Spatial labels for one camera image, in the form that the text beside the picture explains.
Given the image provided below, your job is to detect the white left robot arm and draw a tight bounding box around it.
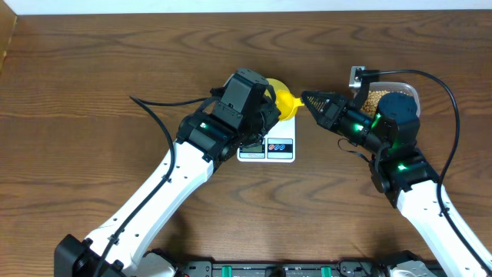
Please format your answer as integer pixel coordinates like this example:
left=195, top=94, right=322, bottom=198
left=54, top=68, right=281, bottom=276

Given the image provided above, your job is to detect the yellow plastic scoop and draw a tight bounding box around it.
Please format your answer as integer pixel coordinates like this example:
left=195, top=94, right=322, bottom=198
left=275, top=89, right=304, bottom=122

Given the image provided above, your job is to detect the pile of soybeans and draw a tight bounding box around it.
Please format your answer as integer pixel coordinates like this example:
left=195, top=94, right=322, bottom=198
left=361, top=90, right=409, bottom=118

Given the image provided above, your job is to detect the clear plastic container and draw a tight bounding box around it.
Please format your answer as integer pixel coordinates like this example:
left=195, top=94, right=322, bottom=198
left=361, top=82, right=421, bottom=118

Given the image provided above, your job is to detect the yellow plastic bowl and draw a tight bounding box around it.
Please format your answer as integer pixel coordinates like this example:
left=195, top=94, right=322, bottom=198
left=267, top=78, right=290, bottom=101

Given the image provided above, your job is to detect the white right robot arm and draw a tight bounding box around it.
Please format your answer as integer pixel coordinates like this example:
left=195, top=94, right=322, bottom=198
left=301, top=91, right=491, bottom=276

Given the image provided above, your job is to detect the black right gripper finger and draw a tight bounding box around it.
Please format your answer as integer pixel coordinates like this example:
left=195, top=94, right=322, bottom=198
left=301, top=91, right=340, bottom=106
left=305, top=102, right=327, bottom=124

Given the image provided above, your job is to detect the white digital kitchen scale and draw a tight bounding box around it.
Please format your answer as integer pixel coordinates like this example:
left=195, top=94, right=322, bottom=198
left=237, top=117, right=296, bottom=163

